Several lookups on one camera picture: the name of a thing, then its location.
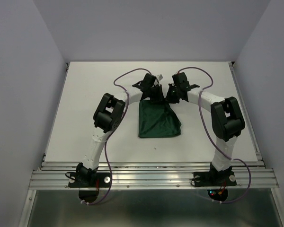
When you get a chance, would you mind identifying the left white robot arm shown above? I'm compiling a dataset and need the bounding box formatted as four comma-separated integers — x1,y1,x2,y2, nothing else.
76,72,163,186

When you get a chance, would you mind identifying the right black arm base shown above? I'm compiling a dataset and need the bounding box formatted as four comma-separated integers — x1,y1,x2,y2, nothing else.
190,164,237,187

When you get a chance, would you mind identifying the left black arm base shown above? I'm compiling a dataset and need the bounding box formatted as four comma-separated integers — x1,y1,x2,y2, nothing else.
65,163,112,188

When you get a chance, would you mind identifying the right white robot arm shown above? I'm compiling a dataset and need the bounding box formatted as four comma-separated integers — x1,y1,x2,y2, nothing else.
166,72,245,184

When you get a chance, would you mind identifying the dark green cloth napkin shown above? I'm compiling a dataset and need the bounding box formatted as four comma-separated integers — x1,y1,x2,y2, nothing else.
138,100,181,139

